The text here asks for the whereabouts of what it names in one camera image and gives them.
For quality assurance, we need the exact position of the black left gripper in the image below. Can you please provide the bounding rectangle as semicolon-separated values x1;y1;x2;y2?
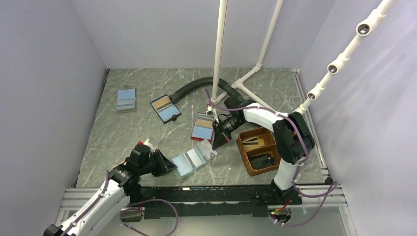
138;148;177;177

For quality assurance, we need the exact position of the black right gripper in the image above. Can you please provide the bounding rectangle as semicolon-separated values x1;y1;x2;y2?
212;116;245;150

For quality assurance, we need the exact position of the green card holder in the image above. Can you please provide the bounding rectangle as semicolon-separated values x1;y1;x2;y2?
171;140;217;179

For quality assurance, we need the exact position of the grey vip card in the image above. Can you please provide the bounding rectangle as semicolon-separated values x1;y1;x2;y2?
184;148;205;170

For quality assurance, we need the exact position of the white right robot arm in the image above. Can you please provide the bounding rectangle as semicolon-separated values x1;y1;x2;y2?
212;97;315;204

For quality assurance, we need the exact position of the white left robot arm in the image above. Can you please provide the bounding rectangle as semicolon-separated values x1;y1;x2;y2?
43;143;177;236

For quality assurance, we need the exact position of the red card holder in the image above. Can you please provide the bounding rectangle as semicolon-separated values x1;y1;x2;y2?
190;111;215;143

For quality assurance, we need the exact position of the gold card in basket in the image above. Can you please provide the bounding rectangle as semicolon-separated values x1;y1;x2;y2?
242;137;265;152

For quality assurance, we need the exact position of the black card in basket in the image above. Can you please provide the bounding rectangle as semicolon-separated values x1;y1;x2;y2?
248;153;276;170

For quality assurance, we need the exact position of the black card holder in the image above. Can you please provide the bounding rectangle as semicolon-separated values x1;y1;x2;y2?
150;94;181;124

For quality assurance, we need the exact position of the grey blue card holder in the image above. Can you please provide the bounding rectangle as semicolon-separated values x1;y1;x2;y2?
116;88;136;113

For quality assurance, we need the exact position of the brown wicker basket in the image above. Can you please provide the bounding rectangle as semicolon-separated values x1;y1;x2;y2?
236;127;281;177

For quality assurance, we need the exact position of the white pvc pipe frame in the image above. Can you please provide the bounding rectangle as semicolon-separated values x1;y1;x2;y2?
210;0;287;112

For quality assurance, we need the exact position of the black corrugated hose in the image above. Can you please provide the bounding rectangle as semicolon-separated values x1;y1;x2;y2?
169;77;245;105

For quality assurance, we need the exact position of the white pipe camera boom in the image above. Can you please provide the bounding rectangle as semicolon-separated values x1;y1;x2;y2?
294;0;395;115

